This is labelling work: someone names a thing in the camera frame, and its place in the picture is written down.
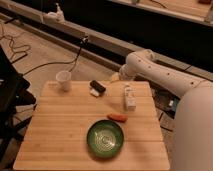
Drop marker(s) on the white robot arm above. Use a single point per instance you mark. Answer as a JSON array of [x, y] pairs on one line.
[[193, 121]]

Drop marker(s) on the white object on ledge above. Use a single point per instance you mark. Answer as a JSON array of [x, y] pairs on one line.
[[58, 15]]

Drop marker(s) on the black and white eraser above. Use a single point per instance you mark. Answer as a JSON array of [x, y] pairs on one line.
[[96, 88]]

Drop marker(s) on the black chair frame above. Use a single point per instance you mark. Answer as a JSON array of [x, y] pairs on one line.
[[13, 92]]

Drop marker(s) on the green ribbed bowl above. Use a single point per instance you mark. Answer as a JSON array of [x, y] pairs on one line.
[[105, 139]]

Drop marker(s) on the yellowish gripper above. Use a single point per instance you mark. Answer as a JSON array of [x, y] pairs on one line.
[[114, 77]]

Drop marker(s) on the white bottle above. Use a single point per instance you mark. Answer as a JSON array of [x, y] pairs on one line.
[[129, 97]]

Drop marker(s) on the orange carrot toy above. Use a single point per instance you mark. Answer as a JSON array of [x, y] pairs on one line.
[[118, 118]]

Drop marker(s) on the white paper cup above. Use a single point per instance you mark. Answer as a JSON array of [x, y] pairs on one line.
[[64, 80]]

